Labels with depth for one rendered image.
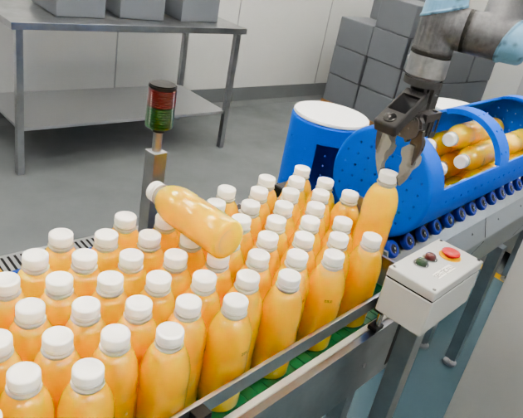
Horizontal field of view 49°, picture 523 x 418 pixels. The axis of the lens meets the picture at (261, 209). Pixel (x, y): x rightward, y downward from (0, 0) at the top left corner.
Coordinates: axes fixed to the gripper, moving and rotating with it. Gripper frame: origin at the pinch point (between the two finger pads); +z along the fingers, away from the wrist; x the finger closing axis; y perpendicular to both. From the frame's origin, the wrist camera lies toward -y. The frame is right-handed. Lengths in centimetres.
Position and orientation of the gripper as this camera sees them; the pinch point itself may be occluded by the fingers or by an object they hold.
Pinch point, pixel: (388, 175)
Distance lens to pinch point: 118.9
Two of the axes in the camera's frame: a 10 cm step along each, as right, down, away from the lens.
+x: -7.1, -4.3, 5.6
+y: 6.8, -2.2, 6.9
